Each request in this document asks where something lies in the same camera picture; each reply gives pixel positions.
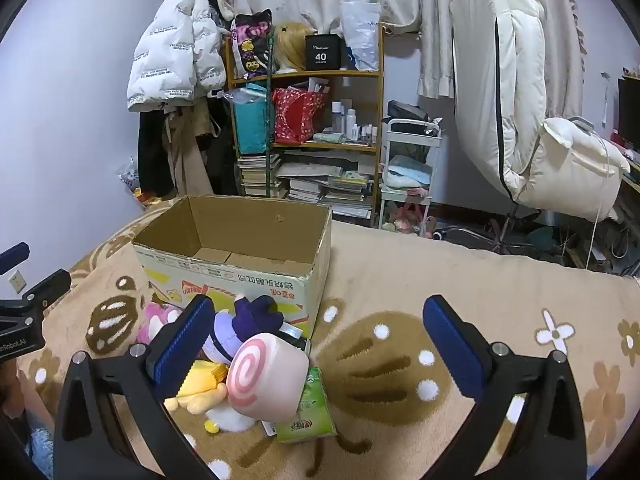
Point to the wall socket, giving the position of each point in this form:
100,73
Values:
18,281

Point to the green snack packet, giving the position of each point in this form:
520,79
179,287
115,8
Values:
310,410

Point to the white plush duck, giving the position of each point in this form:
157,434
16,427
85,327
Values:
231,417

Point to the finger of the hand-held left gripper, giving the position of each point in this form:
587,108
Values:
50,285
15,256

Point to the cardboard box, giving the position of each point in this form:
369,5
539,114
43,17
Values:
240,220

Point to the white plastic bag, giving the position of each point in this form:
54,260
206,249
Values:
361,35

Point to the cream hanging coat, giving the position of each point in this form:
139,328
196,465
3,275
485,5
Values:
515,85

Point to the stack of books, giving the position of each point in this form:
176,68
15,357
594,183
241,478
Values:
310,185

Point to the yellow plush toy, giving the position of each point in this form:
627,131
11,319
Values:
200,377

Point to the red gift bag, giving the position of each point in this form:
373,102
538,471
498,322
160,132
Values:
295,115

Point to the teal bag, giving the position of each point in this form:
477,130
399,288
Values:
250,120

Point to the pink plush toy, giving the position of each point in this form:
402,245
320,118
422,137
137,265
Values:
155,322

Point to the group of small bottles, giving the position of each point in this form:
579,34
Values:
352,122

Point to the beige hanging coat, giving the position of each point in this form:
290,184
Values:
190,160

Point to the white trolley cart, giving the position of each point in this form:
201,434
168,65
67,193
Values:
435,160

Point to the blond wig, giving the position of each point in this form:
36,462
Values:
290,47

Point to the purple plush doll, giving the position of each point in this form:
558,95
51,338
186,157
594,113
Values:
250,317

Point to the black pink printed bag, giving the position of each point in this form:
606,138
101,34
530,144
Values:
252,45

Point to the black chair base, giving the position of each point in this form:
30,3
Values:
500,235

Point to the white puffer jacket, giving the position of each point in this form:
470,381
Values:
170,35

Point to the pink swirl plush roll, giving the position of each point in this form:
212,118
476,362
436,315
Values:
270,375

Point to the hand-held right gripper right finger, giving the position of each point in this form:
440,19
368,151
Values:
452,347

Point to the wooden shelf rack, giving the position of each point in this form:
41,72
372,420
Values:
377,110

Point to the dark hanging coat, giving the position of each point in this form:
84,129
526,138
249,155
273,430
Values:
150,150

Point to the black box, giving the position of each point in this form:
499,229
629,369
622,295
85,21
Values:
325,52

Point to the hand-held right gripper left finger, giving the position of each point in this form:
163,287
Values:
182,345

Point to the black monitor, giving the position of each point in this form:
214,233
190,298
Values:
630,105

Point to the light blue folded cloth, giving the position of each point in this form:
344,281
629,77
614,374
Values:
407,170

